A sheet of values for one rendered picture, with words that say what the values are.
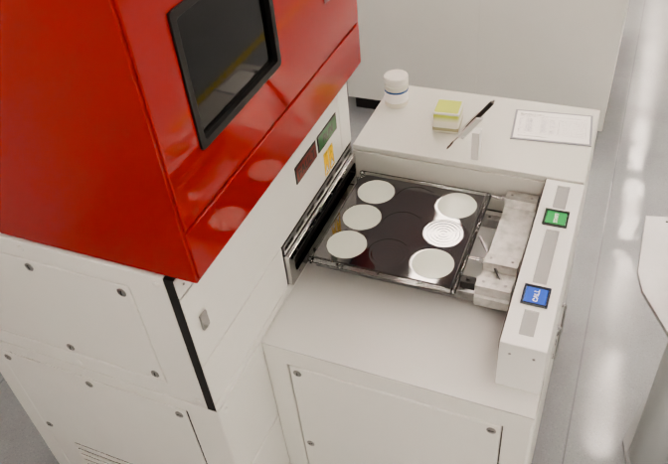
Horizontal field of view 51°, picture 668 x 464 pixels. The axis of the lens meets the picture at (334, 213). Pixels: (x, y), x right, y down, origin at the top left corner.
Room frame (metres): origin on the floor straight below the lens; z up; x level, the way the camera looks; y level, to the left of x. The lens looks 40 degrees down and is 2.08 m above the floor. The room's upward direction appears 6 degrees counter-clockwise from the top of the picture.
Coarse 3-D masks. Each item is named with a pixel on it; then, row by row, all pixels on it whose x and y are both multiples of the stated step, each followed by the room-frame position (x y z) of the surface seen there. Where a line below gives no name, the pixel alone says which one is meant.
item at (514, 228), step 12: (504, 216) 1.33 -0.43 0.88; (516, 216) 1.33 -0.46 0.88; (528, 216) 1.32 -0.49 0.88; (504, 228) 1.29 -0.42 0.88; (516, 228) 1.28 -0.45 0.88; (528, 228) 1.28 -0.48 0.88; (504, 240) 1.24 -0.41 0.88; (516, 240) 1.24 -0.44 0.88; (492, 252) 1.20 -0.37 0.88; (504, 252) 1.20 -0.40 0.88; (516, 252) 1.19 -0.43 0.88; (492, 276) 1.12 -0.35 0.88; (504, 276) 1.12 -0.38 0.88; (480, 300) 1.06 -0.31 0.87; (492, 300) 1.05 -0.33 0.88; (504, 300) 1.05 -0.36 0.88
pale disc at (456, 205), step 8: (440, 200) 1.40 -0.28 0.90; (448, 200) 1.39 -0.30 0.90; (456, 200) 1.39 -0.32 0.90; (464, 200) 1.39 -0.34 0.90; (472, 200) 1.38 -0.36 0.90; (440, 208) 1.37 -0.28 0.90; (448, 208) 1.36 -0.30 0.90; (456, 208) 1.36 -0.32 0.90; (464, 208) 1.35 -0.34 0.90; (472, 208) 1.35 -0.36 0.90; (448, 216) 1.33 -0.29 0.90; (456, 216) 1.33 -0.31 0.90; (464, 216) 1.32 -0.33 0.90
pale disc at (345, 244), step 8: (344, 232) 1.31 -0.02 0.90; (352, 232) 1.31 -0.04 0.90; (328, 240) 1.29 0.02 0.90; (336, 240) 1.29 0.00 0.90; (344, 240) 1.28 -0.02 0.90; (352, 240) 1.28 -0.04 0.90; (360, 240) 1.28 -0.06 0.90; (328, 248) 1.26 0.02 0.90; (336, 248) 1.26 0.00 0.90; (344, 248) 1.25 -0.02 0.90; (352, 248) 1.25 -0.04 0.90; (360, 248) 1.25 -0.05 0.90; (336, 256) 1.23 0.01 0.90; (344, 256) 1.23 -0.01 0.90; (352, 256) 1.22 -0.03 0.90
